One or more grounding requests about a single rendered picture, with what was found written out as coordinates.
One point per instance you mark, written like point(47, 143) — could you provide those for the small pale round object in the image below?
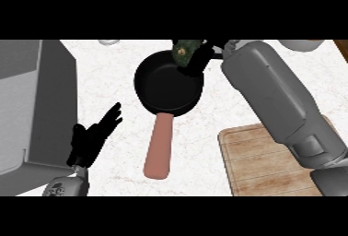
point(108, 41)

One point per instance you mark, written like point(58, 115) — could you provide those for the brown wooden object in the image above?
point(342, 47)

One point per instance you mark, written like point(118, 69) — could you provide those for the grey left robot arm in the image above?
point(65, 186)

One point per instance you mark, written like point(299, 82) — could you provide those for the grey appliance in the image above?
point(36, 107)

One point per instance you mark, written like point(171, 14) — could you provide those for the wooden cutting board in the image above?
point(267, 166)

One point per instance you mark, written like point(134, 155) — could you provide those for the dark green squash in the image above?
point(183, 52)

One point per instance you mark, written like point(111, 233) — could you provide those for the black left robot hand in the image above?
point(93, 138)

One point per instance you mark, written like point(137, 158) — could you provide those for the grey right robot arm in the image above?
point(280, 110)

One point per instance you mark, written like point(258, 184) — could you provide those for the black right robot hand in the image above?
point(199, 60)

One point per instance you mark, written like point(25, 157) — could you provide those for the pale grey round object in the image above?
point(301, 44)

